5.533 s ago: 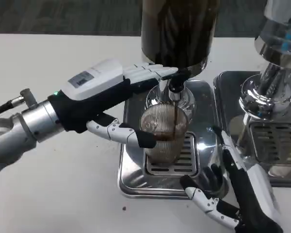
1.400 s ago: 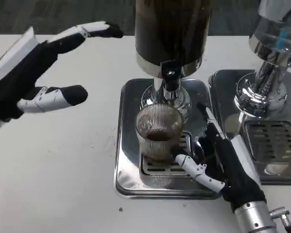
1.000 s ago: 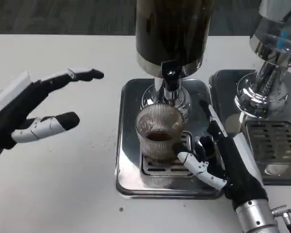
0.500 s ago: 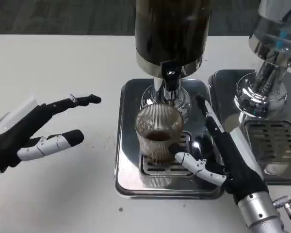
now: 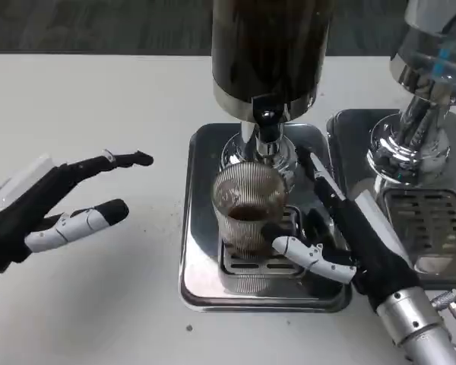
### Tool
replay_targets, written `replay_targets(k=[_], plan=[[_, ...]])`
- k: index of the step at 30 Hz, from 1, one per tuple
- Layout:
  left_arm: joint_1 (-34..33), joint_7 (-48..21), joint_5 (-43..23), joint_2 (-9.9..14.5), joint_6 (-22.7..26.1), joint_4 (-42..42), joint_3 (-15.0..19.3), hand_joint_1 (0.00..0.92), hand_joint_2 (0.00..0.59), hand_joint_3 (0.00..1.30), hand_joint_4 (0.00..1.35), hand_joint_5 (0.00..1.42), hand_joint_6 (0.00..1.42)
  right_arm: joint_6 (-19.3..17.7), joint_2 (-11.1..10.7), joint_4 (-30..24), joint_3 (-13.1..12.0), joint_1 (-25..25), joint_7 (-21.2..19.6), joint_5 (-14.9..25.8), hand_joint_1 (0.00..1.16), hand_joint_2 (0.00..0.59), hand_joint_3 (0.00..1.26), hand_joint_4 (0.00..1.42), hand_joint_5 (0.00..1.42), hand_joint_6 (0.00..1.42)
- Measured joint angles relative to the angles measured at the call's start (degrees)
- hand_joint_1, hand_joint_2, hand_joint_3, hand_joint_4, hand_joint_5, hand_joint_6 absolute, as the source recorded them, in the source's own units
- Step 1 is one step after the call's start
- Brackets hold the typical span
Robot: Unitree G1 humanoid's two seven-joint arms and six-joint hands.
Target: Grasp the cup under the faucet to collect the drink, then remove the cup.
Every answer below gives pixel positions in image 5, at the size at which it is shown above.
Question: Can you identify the steel drip tray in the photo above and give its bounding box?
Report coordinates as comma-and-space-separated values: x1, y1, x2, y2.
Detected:
325, 109, 456, 290
180, 122, 353, 313

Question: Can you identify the clear drink dispenser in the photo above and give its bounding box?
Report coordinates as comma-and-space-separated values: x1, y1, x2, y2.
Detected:
366, 0, 456, 191

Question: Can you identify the black cable with metal plug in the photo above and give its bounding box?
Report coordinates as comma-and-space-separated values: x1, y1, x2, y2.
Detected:
431, 288, 456, 338

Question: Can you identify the clear ribbed glass cup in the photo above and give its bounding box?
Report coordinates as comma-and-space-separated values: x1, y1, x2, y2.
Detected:
211, 162, 290, 259

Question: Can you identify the black dispenser tap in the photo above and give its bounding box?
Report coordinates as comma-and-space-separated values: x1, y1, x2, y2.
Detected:
252, 94, 286, 144

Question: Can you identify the dark drink dispenser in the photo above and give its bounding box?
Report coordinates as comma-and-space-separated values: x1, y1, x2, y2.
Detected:
211, 0, 334, 179

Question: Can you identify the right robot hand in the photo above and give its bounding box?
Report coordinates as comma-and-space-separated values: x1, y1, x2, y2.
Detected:
261, 145, 423, 313

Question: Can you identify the steel drip grid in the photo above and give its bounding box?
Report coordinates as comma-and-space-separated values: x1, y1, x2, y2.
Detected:
217, 205, 309, 277
382, 189, 456, 267

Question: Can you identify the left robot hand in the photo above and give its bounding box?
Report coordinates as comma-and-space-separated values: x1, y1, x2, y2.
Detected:
0, 150, 154, 275

